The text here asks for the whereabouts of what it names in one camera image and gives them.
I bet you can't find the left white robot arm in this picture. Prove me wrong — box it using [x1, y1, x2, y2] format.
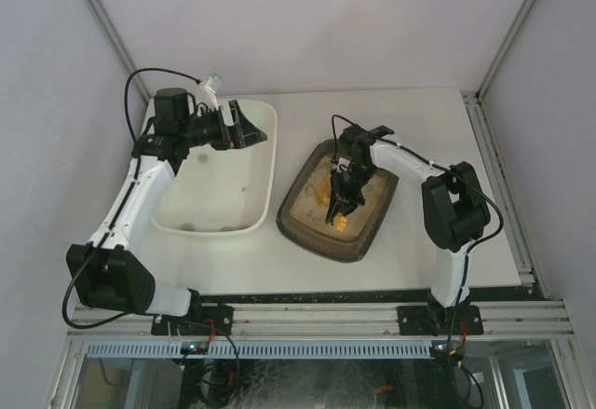
[65, 86, 272, 319]

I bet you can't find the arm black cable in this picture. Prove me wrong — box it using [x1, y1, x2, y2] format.
[61, 67, 199, 329]
[330, 114, 505, 349]

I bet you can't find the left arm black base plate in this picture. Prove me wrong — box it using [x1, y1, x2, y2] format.
[151, 304, 234, 337]

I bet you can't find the aluminium frame post right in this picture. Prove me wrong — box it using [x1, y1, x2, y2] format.
[476, 0, 539, 102]

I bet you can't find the aluminium frame post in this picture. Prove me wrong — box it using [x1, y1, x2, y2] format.
[83, 0, 137, 75]
[476, 0, 539, 102]

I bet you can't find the aluminium mounting rail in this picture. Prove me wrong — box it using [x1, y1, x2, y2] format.
[69, 301, 575, 341]

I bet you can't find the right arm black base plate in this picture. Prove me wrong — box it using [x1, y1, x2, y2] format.
[397, 305, 484, 336]

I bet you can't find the white plastic tub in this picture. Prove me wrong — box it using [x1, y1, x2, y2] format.
[152, 99, 278, 237]

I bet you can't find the yellow litter scoop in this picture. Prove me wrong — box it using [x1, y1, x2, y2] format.
[316, 180, 348, 232]

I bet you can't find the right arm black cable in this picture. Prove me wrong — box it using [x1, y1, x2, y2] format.
[330, 114, 505, 349]

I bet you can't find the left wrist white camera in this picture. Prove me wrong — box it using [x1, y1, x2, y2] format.
[193, 74, 222, 110]

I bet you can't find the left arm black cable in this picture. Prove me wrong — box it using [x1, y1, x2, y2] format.
[61, 67, 199, 329]

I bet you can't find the aluminium frame post left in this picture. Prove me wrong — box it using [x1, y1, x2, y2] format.
[83, 0, 137, 75]

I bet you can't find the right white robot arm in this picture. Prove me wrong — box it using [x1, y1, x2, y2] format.
[325, 122, 491, 324]

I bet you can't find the dark grey litter box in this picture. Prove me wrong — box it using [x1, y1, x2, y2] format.
[276, 139, 399, 263]

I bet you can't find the grey slotted cable duct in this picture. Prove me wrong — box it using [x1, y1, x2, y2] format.
[86, 339, 433, 360]

